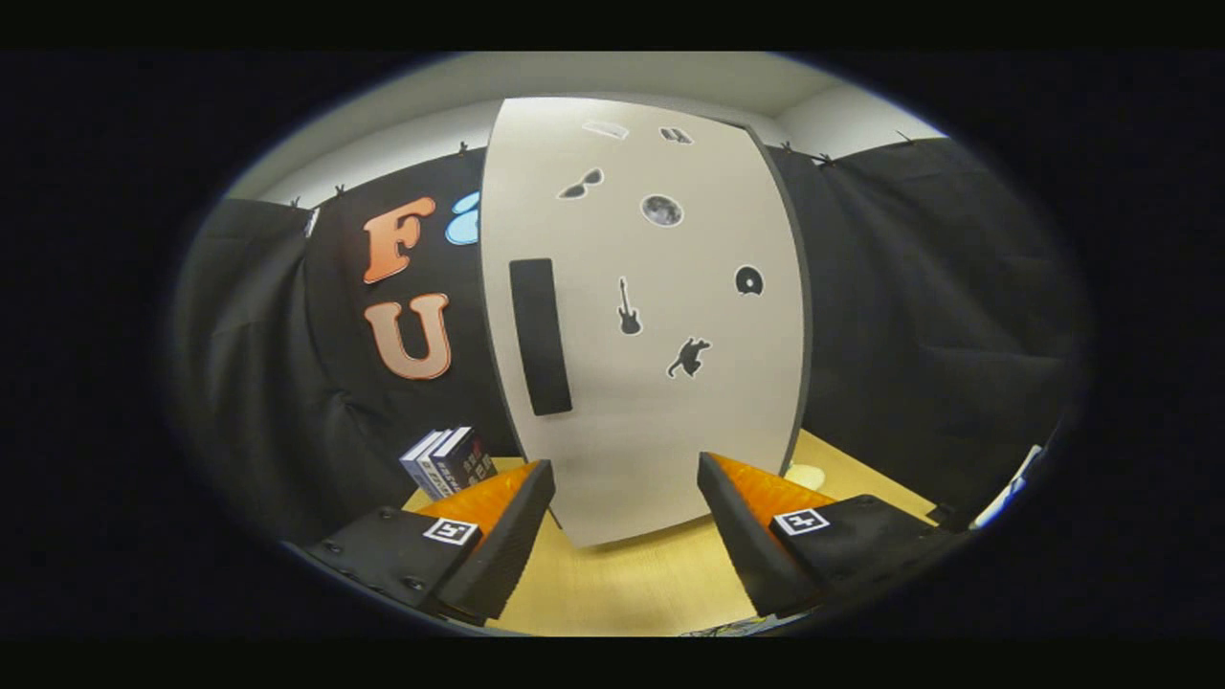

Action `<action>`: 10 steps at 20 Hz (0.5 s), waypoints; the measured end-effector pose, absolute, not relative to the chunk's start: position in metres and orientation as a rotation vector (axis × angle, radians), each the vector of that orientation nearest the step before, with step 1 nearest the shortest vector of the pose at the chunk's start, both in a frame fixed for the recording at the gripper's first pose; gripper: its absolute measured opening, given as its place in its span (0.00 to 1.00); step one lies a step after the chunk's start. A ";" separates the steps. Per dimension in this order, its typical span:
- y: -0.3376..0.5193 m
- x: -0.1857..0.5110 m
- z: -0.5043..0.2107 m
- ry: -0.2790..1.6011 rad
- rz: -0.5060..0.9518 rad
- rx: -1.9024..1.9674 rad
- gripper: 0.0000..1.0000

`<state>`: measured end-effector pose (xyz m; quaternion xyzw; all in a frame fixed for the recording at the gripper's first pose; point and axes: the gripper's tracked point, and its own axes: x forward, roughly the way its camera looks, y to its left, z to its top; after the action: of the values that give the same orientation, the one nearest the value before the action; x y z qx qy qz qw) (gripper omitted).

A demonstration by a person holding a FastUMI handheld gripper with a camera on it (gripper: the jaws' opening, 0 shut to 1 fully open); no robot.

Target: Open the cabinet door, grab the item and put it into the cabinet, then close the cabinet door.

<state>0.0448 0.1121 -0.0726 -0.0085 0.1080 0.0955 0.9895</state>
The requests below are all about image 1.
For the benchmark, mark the pale yellow soft object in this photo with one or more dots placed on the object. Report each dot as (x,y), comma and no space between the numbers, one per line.
(806,476)

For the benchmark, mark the light blue spine book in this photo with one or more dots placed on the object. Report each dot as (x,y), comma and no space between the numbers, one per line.
(435,464)
(418,467)

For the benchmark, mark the grey cabinet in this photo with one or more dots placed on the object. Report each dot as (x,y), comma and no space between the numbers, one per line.
(806,335)

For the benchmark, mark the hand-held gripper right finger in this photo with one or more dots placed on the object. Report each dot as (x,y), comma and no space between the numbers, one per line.
(742,536)

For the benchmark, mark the dark blue book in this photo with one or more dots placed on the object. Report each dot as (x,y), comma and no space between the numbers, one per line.
(471,461)

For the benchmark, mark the row of cloth clips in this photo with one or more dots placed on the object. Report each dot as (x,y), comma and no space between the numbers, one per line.
(823,157)

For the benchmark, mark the black backdrop cloth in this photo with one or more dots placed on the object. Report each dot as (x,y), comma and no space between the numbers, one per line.
(957,335)

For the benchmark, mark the white side table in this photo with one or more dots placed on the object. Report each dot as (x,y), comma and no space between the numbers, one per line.
(1005,493)

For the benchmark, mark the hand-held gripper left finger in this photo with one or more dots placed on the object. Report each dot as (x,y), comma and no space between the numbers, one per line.
(507,536)

